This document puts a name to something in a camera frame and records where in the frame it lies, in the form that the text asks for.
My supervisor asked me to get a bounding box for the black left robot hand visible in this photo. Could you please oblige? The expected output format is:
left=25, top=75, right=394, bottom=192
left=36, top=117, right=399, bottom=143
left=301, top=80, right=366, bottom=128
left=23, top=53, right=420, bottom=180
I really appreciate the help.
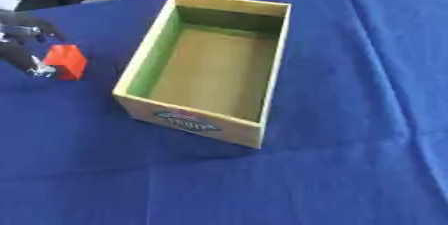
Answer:
left=0, top=11, right=67, bottom=79

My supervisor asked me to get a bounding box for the red block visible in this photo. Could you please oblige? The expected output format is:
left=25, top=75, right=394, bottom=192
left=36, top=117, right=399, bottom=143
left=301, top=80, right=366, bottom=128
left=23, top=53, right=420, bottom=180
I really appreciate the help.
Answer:
left=42, top=44, right=90, bottom=82

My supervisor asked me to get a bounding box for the tan cardboard box green inside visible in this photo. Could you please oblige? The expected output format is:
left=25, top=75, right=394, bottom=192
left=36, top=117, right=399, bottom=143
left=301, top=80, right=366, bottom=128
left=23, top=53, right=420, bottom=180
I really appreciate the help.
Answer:
left=110, top=0, right=293, bottom=150

